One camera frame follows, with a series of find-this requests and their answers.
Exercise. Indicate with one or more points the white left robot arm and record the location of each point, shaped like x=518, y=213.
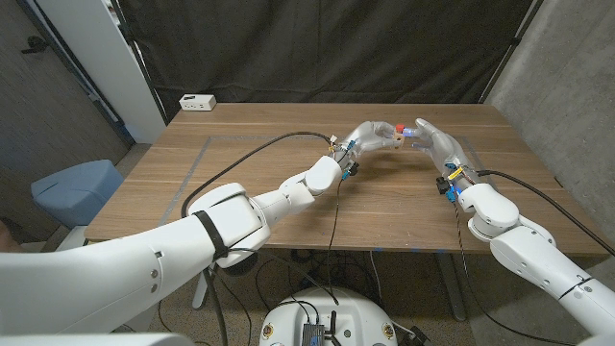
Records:
x=120, y=274

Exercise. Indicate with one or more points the black backdrop curtain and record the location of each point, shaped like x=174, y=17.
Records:
x=312, y=48

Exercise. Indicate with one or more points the white power strip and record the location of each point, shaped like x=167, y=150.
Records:
x=197, y=102

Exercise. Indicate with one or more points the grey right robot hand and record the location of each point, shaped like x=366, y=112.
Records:
x=447, y=151

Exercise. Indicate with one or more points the blue padded stool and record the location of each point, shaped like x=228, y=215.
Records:
x=77, y=192

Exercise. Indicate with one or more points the person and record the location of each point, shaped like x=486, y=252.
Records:
x=6, y=238

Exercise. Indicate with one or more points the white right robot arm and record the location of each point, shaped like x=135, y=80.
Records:
x=528, y=254

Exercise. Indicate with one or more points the grey table leg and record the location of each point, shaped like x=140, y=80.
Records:
x=451, y=288

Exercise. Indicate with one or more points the white table leg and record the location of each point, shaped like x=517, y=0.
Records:
x=202, y=293

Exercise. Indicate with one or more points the wooden screw with red head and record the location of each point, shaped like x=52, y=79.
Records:
x=400, y=128

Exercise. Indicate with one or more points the black round disc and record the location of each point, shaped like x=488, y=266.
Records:
x=240, y=266

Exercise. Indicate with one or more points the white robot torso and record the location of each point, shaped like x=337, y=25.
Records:
x=355, y=317

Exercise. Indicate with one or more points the grey electronics box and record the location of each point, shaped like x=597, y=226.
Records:
x=313, y=335

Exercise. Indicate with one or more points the black backdrop stand pole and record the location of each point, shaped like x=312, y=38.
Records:
x=144, y=62
x=509, y=53

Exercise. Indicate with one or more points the wooden block with holes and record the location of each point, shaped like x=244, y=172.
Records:
x=397, y=140

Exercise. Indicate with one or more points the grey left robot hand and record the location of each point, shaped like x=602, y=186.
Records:
x=369, y=135

